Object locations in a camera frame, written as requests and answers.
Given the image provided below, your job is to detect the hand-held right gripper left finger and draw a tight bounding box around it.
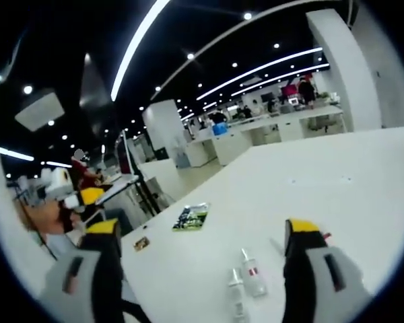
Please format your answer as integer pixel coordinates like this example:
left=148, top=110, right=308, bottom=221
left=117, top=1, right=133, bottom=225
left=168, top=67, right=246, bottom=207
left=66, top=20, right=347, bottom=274
left=40, top=217, right=126, bottom=323

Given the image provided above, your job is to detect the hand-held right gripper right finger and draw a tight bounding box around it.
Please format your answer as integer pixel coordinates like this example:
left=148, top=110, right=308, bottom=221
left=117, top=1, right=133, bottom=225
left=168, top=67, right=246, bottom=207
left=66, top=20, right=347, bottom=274
left=282, top=218, right=368, bottom=323

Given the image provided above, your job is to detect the clear skincare bottle red label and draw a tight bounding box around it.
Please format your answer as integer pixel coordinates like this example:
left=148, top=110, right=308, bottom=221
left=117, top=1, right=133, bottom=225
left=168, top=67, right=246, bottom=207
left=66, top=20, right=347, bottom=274
left=240, top=248, right=267, bottom=297

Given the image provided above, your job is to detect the slim clear skincare spray bottle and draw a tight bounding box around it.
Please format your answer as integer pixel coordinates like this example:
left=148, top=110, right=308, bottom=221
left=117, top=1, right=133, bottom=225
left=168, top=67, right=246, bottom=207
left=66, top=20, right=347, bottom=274
left=227, top=268, right=247, bottom=321

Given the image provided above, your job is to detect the red upright panel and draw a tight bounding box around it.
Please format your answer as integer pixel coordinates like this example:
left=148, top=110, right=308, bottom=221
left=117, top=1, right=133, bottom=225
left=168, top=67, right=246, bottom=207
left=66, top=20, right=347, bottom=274
left=116, top=129, right=139, bottom=176

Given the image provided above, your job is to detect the person's left hand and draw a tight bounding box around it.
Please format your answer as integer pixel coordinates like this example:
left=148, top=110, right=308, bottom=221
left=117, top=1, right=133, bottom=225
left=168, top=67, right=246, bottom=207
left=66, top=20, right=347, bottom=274
left=26, top=200, right=87, bottom=236

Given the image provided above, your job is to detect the white desk with black legs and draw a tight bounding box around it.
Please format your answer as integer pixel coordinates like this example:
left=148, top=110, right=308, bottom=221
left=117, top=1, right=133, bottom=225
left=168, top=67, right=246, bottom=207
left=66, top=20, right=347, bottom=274
left=94, top=173, right=163, bottom=217

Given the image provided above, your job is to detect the person's grey trouser leg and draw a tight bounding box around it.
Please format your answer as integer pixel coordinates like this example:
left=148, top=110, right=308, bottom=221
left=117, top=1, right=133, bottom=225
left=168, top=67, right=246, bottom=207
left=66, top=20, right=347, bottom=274
left=102, top=207, right=135, bottom=236

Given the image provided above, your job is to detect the small dark printed card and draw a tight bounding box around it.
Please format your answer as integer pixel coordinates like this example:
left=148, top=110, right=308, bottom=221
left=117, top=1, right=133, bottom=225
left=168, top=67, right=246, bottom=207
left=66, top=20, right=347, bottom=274
left=133, top=236, right=151, bottom=252

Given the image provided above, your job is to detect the square ceiling vent panel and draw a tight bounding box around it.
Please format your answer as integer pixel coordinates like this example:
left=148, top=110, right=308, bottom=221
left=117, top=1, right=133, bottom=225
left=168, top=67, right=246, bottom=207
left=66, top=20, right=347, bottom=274
left=14, top=90, right=65, bottom=133

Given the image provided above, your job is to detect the green printed booklet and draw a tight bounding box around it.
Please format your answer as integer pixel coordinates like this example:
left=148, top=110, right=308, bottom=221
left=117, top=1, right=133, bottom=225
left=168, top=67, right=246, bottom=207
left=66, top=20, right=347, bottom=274
left=172, top=202, right=211, bottom=233

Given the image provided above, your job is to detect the long white office counter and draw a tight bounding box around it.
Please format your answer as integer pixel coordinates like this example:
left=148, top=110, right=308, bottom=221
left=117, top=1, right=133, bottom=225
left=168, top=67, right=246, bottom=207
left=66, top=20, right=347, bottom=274
left=184, top=104, right=345, bottom=168

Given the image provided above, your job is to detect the long ceiling light strip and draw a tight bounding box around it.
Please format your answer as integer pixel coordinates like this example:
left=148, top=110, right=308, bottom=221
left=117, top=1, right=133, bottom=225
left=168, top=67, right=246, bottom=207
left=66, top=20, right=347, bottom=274
left=110, top=0, right=172, bottom=102

